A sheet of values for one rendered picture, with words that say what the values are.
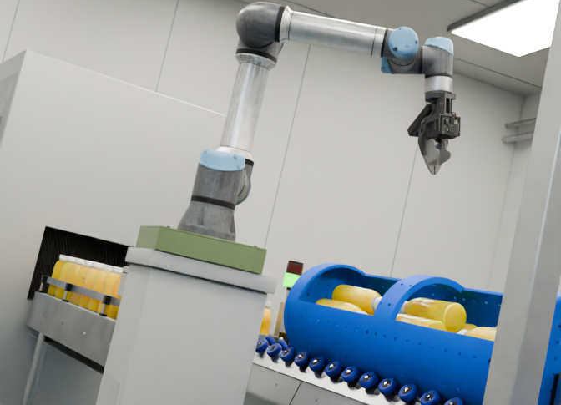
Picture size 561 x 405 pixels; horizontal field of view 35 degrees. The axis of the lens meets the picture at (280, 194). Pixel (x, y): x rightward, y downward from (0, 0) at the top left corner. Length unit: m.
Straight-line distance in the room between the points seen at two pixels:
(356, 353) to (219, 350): 0.33
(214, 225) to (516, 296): 0.96
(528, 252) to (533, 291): 0.06
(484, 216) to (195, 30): 3.01
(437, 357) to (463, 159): 6.11
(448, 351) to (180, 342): 0.63
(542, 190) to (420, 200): 6.27
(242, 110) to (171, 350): 0.69
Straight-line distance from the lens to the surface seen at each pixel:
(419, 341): 1.94
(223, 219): 2.20
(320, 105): 7.39
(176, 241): 2.07
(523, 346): 1.43
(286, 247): 7.21
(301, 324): 2.33
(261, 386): 2.46
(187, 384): 2.12
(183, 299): 2.10
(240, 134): 2.38
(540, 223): 1.44
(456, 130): 2.36
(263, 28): 2.31
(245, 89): 2.40
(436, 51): 2.41
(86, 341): 3.52
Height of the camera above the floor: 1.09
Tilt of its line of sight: 7 degrees up
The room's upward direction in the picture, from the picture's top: 13 degrees clockwise
